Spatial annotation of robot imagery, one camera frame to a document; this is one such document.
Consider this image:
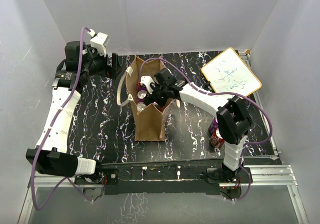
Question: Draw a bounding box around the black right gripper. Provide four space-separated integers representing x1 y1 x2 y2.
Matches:
143 81 170 113

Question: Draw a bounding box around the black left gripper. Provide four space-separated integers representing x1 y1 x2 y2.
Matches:
81 45 123 80

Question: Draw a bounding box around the red cola can front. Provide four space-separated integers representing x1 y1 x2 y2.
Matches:
136 102 146 113

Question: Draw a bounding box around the red cola can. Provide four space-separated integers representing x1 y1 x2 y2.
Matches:
153 102 165 112
136 102 146 113
209 129 225 148

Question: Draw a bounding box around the purple Fanta can back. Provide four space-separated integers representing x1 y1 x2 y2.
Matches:
137 90 148 102

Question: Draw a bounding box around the purple fanta can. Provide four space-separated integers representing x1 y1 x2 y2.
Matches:
137 81 146 91
137 90 148 102
208 118 219 134

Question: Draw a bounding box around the brown canvas tote bag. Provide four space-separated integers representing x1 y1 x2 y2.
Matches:
116 56 174 141

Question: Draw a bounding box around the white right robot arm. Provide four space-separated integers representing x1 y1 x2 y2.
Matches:
140 68 252 182

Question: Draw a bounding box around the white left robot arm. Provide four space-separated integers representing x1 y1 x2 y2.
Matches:
26 40 121 183

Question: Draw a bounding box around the yellow framed whiteboard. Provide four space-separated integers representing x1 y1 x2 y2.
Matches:
201 47 262 96

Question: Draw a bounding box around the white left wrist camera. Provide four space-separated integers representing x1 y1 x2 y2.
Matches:
88 29 109 57

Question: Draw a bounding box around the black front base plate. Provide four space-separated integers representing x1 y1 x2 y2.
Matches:
75 159 253 195

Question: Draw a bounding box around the aluminium rail frame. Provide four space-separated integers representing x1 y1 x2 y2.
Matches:
29 53 307 223

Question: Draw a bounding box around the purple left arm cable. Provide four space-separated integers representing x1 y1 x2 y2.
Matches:
31 26 96 211

